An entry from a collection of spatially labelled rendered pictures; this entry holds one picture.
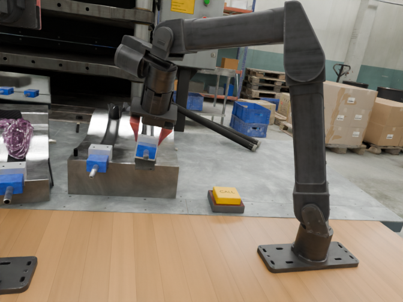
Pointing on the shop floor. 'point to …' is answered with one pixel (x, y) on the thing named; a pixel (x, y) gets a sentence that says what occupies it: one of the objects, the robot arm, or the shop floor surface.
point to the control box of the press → (203, 10)
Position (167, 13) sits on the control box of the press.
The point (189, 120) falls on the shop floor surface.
